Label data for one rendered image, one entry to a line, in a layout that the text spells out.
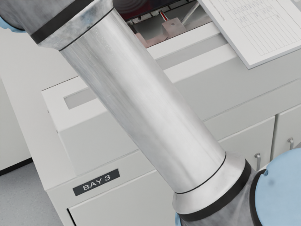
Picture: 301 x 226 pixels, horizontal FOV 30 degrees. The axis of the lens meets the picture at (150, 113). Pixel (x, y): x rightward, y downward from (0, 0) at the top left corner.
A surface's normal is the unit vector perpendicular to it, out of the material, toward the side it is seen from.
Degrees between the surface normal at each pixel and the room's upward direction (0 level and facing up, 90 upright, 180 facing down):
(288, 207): 39
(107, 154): 90
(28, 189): 0
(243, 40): 0
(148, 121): 56
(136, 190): 90
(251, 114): 90
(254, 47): 0
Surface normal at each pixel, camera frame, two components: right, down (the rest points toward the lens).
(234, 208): 0.20, 0.13
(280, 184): -0.65, -0.21
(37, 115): -0.11, -0.59
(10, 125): 0.41, 0.70
